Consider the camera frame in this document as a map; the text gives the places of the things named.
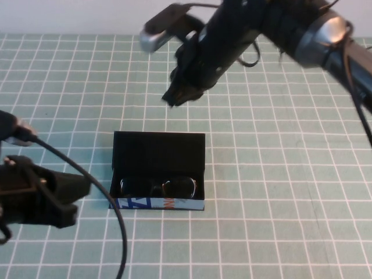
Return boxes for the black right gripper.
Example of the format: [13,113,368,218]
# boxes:
[161,27,225,109]

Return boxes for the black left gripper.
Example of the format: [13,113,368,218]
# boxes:
[0,155,92,231]

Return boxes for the black glasses case printed sides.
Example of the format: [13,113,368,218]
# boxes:
[109,130,206,210]

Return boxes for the black framed glasses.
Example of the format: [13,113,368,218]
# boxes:
[119,175,198,201]

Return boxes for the green checked tablecloth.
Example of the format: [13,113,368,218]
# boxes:
[0,33,372,279]

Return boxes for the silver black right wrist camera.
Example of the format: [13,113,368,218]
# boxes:
[138,3,206,53]

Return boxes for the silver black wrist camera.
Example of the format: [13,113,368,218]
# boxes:
[0,109,38,146]
[138,3,206,53]

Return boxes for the black left camera cable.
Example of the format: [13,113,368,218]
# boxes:
[27,134,129,279]

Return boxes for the thin black right camera cable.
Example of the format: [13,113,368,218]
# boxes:
[185,1,261,69]

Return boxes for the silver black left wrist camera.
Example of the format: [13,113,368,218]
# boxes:
[0,109,38,146]

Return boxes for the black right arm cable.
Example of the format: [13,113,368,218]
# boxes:
[341,19,372,146]

